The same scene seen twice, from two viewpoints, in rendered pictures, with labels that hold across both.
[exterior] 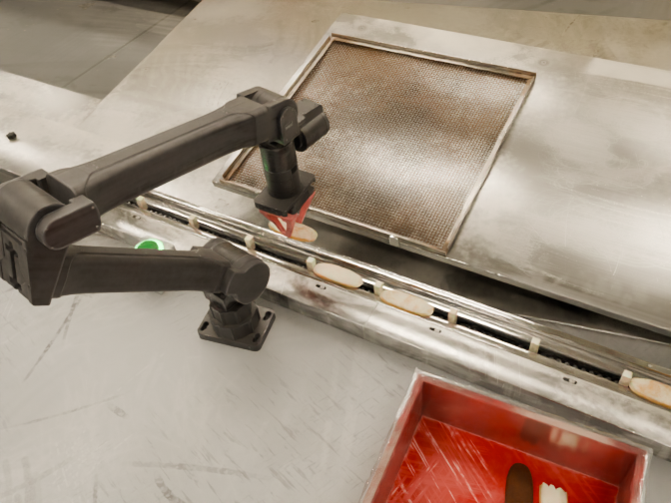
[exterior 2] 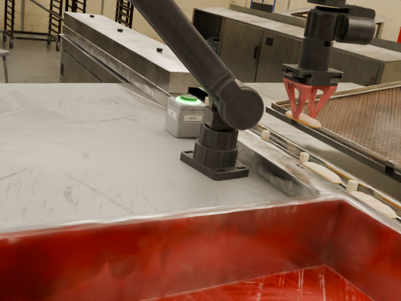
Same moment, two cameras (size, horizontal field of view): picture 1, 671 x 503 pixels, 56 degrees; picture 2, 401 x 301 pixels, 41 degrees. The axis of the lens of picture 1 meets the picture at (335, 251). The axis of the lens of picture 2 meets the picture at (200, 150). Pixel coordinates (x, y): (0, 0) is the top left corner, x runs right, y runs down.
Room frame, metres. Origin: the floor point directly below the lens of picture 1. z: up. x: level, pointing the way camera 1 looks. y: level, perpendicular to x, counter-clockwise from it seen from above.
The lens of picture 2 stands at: (-0.17, -0.24, 1.17)
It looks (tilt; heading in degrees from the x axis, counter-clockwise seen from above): 18 degrees down; 28
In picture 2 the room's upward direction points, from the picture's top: 9 degrees clockwise
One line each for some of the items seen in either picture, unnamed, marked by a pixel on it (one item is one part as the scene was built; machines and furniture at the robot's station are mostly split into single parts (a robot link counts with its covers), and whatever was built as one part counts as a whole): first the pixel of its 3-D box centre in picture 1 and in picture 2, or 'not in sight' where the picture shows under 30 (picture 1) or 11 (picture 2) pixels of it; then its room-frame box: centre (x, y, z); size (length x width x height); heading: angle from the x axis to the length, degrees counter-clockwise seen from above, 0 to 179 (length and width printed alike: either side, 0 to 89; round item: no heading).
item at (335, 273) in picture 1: (337, 273); (321, 171); (0.78, 0.00, 0.86); 0.10 x 0.04 x 0.01; 56
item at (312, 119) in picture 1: (289, 120); (342, 9); (0.86, 0.05, 1.14); 0.11 x 0.09 x 0.12; 136
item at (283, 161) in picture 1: (280, 148); (324, 25); (0.83, 0.07, 1.11); 0.07 x 0.06 x 0.07; 136
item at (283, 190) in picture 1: (283, 179); (314, 58); (0.83, 0.07, 1.05); 0.10 x 0.07 x 0.07; 146
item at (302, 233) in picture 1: (292, 229); (303, 117); (0.83, 0.07, 0.93); 0.10 x 0.04 x 0.01; 56
